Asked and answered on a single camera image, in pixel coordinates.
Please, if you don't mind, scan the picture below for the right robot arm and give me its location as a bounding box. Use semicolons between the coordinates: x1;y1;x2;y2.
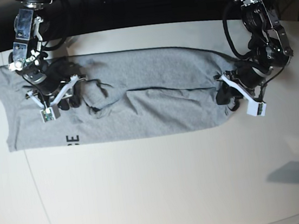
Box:
8;0;86;123

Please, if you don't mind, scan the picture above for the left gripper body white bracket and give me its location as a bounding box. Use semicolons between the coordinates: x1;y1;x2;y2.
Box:
215;72;267;117

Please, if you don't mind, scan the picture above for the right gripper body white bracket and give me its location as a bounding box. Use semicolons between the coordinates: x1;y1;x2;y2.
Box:
25;74;87;122

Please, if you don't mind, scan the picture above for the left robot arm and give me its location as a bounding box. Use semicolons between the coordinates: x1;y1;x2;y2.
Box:
215;0;294;117

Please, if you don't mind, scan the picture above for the grey T-shirt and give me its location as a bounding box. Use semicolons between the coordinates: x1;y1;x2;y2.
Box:
0;47;235;152

